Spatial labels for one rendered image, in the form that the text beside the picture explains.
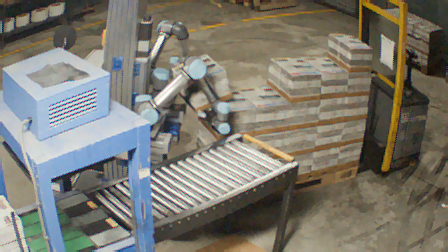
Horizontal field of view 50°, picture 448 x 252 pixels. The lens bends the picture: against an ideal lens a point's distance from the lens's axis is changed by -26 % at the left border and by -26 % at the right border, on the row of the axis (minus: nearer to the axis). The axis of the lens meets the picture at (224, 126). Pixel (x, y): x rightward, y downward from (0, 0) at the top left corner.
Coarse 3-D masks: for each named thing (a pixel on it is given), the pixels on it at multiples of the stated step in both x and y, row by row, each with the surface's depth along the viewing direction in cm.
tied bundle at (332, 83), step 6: (312, 66) 488; (324, 78) 475; (330, 78) 478; (336, 78) 481; (342, 78) 484; (324, 84) 478; (330, 84) 481; (336, 84) 484; (342, 84) 487; (324, 90) 480; (330, 90) 483; (336, 90) 486; (342, 90) 489
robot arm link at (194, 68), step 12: (192, 60) 396; (180, 72) 398; (192, 72) 393; (204, 72) 397; (168, 84) 399; (180, 84) 397; (156, 96) 400; (168, 96) 398; (144, 108) 398; (156, 108) 397; (156, 120) 399
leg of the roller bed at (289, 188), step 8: (288, 184) 398; (288, 192) 399; (288, 200) 402; (288, 208) 406; (280, 216) 410; (288, 216) 411; (280, 224) 412; (280, 232) 414; (280, 240) 418; (280, 248) 423
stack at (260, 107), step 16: (240, 96) 477; (256, 96) 479; (272, 96) 481; (240, 112) 456; (256, 112) 464; (272, 112) 469; (288, 112) 475; (304, 112) 481; (320, 112) 488; (336, 112) 496; (240, 128) 462; (256, 128) 468; (304, 128) 488; (320, 128) 495; (336, 128) 503; (256, 144) 474; (272, 144) 480; (288, 144) 487; (304, 144) 495; (320, 144) 502; (304, 160) 501; (320, 160) 509; (336, 160) 519; (320, 176) 518
